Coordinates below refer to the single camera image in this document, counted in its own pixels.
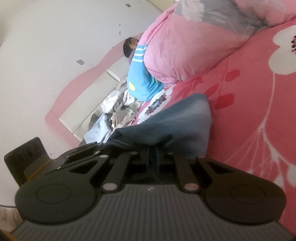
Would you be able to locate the pink cream headboard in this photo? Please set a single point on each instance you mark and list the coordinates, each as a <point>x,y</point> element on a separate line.
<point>71,112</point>

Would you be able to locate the dark floral pillow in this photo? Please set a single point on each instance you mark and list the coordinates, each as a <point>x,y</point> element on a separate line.
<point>93,120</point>

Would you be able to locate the white grey patterned blanket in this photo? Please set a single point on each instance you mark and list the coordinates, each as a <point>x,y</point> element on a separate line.
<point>120,99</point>

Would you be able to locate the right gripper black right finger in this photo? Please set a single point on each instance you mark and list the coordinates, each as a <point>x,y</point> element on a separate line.
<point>230,193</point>

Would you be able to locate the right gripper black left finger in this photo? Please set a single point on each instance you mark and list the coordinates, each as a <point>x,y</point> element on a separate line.
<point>70,192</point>

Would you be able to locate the blue denim jeans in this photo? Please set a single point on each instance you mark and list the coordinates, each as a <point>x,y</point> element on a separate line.
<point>183,128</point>

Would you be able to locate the red floral bed blanket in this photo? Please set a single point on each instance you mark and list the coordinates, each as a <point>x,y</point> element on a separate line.
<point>252,100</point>

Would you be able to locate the light blue sweatshirt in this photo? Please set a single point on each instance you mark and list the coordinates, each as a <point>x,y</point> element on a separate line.
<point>101,130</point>

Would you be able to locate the beige garment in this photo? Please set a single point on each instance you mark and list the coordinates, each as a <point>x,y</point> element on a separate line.
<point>123,118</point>

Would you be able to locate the person in purple top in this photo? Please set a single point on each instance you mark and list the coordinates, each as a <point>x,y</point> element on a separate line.
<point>129,46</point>

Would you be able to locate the pink floral duvet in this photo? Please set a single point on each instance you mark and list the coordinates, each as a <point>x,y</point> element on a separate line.
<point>191,37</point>

